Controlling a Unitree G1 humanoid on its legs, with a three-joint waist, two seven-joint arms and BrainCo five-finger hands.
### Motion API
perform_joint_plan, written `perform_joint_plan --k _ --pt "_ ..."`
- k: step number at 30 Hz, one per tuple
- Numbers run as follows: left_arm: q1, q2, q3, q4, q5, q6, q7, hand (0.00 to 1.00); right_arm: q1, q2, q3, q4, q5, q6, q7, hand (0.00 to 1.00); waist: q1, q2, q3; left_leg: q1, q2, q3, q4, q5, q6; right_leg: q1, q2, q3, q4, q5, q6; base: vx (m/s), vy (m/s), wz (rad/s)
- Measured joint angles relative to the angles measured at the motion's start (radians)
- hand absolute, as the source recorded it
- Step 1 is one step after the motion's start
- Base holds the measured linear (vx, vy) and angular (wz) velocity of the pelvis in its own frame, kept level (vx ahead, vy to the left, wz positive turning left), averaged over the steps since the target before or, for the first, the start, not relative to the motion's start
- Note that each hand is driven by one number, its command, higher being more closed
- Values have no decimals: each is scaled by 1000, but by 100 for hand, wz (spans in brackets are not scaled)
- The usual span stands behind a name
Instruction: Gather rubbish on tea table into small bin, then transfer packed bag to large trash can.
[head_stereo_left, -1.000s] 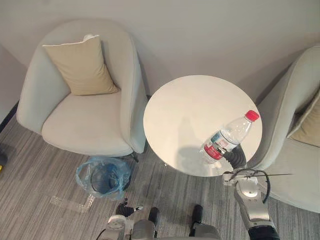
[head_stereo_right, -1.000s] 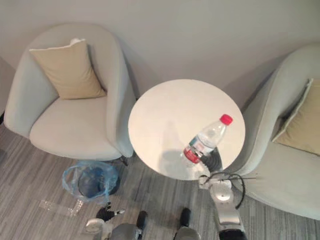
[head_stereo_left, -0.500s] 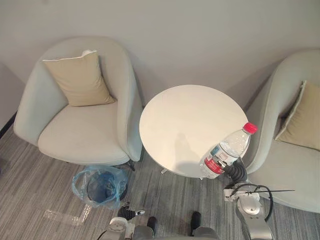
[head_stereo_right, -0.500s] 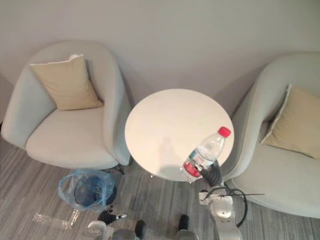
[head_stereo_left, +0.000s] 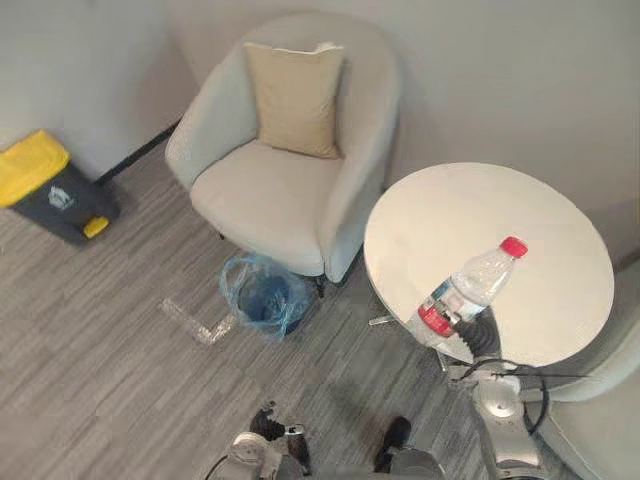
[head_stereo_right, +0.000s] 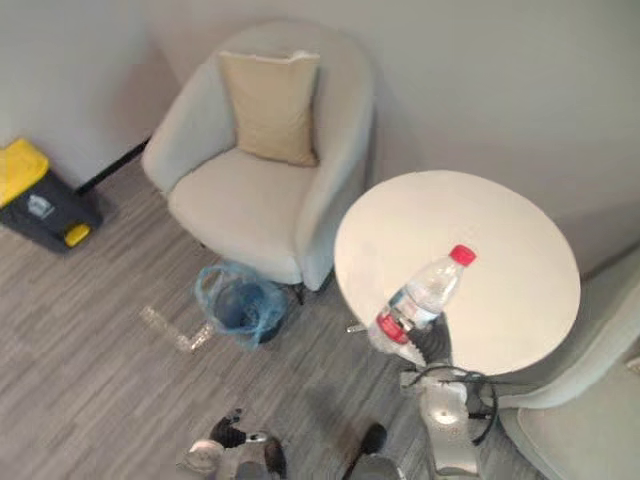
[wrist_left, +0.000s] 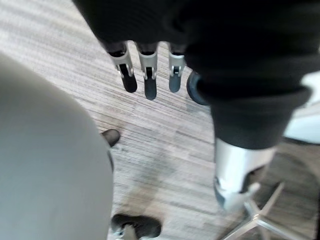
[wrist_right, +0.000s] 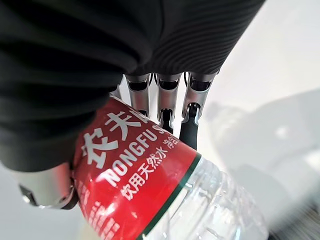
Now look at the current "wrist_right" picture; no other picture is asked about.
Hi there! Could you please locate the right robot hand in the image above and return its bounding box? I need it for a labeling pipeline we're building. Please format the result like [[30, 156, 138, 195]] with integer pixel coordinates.
[[0, 0, 266, 210]]

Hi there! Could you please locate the clear red-label water bottle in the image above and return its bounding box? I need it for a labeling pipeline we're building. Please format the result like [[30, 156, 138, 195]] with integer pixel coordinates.
[[71, 95, 270, 240]]

